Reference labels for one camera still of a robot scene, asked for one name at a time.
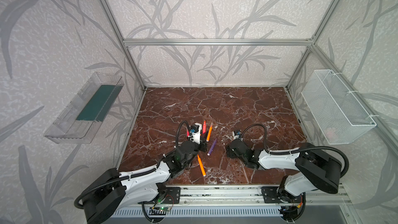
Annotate green circuit board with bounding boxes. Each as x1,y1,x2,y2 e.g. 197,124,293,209
151,206,173,215

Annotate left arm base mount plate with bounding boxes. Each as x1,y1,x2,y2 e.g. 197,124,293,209
154,187,181,204

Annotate aluminium front rail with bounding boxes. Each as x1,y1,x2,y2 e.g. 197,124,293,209
167,184,352,207

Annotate purple marker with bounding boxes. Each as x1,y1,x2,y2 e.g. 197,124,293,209
207,138,218,156

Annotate clear plastic wall tray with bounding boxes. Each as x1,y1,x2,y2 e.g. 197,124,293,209
44,72,124,144

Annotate orange marker lower diagonal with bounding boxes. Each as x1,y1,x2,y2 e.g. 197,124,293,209
197,155,206,177

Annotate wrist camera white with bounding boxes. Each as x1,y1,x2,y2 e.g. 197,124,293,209
188,123,202,144
233,130,241,140

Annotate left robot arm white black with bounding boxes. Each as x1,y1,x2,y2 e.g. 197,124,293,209
74,134,207,224

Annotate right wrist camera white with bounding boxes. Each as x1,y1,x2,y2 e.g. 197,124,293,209
233,130,241,140

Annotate orange marker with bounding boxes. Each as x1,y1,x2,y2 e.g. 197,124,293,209
206,122,214,142

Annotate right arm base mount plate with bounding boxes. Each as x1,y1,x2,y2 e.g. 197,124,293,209
261,186,305,205

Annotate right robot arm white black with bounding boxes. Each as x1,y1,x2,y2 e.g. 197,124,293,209
226,139,349,197

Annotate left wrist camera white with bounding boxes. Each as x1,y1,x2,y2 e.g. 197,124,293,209
188,123,202,144

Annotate white wire mesh basket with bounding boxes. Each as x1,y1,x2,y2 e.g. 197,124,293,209
302,69,377,145

